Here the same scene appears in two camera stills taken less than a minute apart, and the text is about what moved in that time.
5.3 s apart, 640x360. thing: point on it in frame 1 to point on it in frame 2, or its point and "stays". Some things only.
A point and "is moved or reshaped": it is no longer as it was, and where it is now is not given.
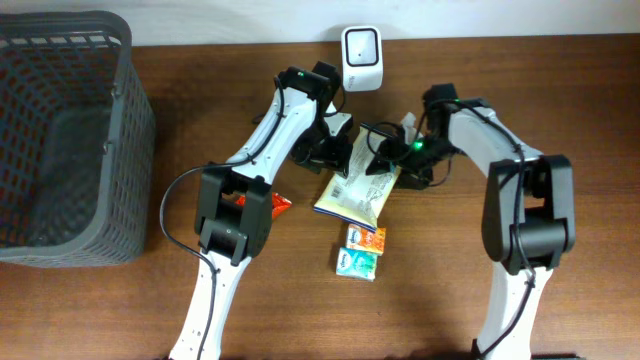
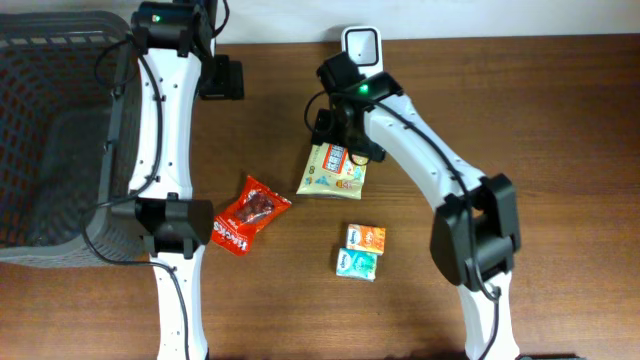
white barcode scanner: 362,58 stays
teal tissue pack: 355,264 stays
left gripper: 330,155 to 223,80
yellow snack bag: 359,197 is moved or reshaped
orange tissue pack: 360,238 stays
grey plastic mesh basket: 77,142 stays
